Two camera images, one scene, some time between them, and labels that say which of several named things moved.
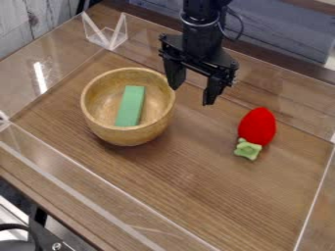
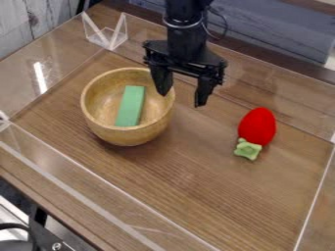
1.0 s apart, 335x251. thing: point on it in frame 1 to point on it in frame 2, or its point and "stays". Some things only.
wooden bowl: (129, 104) stays
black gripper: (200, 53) to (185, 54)
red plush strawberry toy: (256, 131) stays
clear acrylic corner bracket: (108, 37) stays
